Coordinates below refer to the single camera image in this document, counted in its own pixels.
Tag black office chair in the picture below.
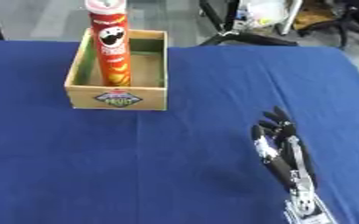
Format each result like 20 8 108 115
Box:
291 0 359 50

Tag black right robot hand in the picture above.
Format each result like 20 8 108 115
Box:
250 105 318 197

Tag black tripod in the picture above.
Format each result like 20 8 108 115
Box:
196 0 299 47

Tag tan cardboard box green inside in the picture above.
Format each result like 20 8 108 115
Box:
63 28 171 112

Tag red cylindrical snack can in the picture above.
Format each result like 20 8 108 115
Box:
82 0 134 88

